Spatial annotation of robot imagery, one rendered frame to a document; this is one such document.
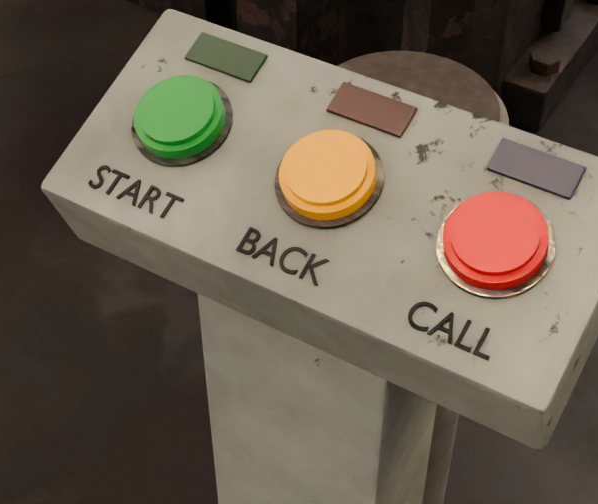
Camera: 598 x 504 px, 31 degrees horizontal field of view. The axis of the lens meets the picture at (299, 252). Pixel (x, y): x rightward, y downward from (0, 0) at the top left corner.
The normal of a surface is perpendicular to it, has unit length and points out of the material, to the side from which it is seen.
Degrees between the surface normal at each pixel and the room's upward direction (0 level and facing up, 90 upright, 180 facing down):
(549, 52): 0
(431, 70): 0
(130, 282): 0
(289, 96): 20
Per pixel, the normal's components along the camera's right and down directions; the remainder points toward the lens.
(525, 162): -0.18, -0.46
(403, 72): 0.00, -0.71
